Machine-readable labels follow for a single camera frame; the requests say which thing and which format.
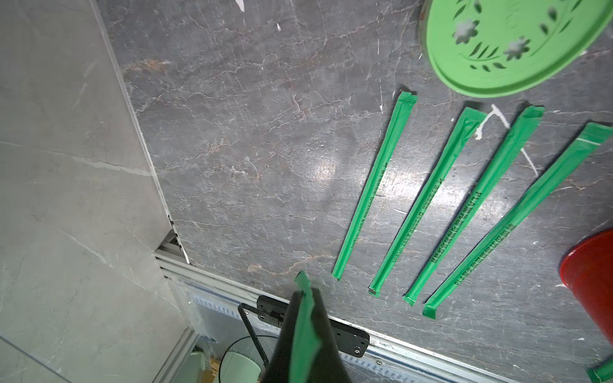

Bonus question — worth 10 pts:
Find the small green lidded jar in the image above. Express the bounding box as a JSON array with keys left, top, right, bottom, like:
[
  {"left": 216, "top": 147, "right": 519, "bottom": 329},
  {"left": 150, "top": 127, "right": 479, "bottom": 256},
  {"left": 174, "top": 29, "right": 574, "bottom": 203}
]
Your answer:
[{"left": 418, "top": 0, "right": 612, "bottom": 98}]

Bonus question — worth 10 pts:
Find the twelfth green straw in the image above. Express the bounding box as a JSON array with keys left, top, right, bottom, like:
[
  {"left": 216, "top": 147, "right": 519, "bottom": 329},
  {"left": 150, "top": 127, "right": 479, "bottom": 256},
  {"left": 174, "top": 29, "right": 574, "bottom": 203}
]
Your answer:
[{"left": 403, "top": 105, "right": 545, "bottom": 306}]

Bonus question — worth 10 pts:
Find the thirteenth green straw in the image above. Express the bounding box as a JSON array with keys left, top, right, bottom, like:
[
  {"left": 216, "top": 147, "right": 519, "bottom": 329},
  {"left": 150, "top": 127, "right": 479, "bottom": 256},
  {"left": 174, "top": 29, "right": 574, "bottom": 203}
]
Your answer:
[{"left": 422, "top": 122, "right": 612, "bottom": 319}]

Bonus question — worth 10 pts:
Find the red cylindrical container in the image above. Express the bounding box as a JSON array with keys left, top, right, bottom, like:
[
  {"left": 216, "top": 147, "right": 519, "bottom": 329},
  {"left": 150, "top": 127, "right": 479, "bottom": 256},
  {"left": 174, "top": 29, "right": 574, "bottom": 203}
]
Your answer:
[{"left": 559, "top": 229, "right": 612, "bottom": 342}]

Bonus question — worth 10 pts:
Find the fourteenth green straw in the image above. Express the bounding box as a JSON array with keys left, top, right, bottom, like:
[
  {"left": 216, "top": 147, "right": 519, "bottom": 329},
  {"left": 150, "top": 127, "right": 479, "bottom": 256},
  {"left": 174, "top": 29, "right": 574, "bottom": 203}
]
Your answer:
[{"left": 368, "top": 107, "right": 487, "bottom": 297}]

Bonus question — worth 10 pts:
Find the metal base rail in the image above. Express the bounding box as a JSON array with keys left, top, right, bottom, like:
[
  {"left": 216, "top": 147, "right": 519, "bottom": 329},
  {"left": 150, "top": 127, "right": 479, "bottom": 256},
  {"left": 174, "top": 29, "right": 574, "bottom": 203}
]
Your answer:
[{"left": 154, "top": 231, "right": 506, "bottom": 382}]

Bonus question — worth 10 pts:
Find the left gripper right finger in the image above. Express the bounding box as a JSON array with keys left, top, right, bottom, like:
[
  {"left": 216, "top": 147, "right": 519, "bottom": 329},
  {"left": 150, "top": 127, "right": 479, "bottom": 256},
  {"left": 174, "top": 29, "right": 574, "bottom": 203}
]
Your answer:
[{"left": 312, "top": 288, "right": 351, "bottom": 383}]

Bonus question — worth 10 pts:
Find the sixteenth green straw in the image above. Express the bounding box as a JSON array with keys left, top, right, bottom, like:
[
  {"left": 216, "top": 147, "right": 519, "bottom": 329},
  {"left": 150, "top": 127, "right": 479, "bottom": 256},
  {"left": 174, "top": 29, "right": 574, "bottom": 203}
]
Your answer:
[{"left": 288, "top": 271, "right": 322, "bottom": 383}]

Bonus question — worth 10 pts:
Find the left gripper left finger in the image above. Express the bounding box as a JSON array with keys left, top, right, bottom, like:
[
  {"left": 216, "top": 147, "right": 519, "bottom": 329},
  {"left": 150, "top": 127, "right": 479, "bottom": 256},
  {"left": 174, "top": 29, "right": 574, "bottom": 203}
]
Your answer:
[{"left": 261, "top": 290, "right": 303, "bottom": 383}]

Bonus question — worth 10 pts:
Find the fifteenth green straw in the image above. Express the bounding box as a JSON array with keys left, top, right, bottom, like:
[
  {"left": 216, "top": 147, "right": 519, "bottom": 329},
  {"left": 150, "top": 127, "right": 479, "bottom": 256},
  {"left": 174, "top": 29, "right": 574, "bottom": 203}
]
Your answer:
[{"left": 331, "top": 91, "right": 418, "bottom": 280}]

